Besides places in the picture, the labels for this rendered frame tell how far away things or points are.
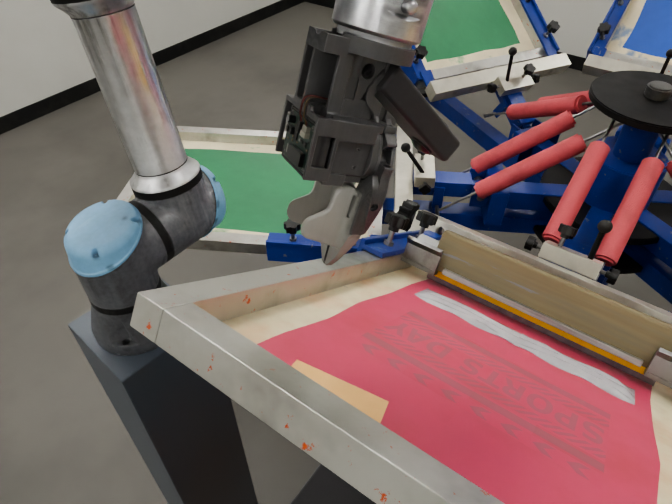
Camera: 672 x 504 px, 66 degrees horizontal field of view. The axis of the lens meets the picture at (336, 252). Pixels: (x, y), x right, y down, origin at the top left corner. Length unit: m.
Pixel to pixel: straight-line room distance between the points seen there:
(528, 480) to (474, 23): 1.83
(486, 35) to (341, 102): 1.75
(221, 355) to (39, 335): 2.35
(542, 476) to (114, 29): 0.73
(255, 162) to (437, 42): 0.79
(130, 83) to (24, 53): 3.64
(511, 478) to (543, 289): 0.48
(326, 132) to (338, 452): 0.25
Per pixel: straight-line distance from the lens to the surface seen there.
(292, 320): 0.65
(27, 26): 4.43
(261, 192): 1.65
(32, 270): 3.14
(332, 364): 0.58
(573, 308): 0.95
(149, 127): 0.84
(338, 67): 0.43
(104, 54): 0.81
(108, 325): 0.94
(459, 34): 2.11
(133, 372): 0.94
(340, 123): 0.42
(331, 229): 0.48
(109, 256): 0.82
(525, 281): 0.96
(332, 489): 1.06
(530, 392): 0.73
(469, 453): 0.54
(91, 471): 2.30
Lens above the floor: 1.93
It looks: 43 degrees down
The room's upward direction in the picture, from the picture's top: straight up
